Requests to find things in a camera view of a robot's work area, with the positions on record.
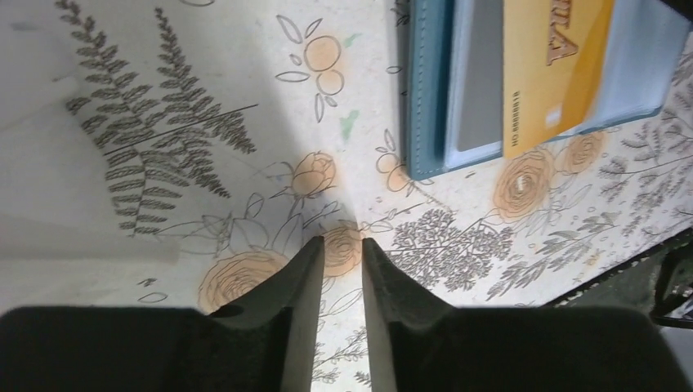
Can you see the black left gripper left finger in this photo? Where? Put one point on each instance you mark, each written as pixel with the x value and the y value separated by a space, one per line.
pixel 261 341

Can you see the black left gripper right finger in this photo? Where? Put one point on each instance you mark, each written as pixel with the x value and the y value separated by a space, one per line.
pixel 418 342

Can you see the blue leather card holder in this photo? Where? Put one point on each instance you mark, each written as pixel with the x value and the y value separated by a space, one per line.
pixel 646 39

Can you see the dark translucent card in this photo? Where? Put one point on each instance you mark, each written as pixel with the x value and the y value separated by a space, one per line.
pixel 482 99

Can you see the floral patterned table mat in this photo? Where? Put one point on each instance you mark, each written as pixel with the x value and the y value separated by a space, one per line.
pixel 241 128

